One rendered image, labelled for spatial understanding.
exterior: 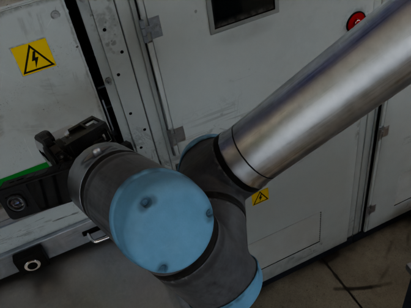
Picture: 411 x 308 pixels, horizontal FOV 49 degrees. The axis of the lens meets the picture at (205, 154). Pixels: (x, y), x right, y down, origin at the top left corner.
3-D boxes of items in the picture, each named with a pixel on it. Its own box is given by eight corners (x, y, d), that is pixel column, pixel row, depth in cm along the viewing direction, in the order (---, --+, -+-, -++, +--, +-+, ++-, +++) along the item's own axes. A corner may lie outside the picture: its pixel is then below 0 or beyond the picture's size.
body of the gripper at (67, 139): (111, 157, 67) (148, 179, 57) (60, 188, 64) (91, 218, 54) (88, 112, 63) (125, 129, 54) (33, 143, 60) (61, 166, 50)
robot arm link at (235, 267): (263, 234, 58) (214, 175, 51) (273, 318, 49) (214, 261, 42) (202, 256, 61) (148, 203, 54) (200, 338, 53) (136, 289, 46)
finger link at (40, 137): (55, 150, 66) (75, 165, 59) (44, 156, 66) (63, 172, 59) (40, 123, 64) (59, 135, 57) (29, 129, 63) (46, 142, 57)
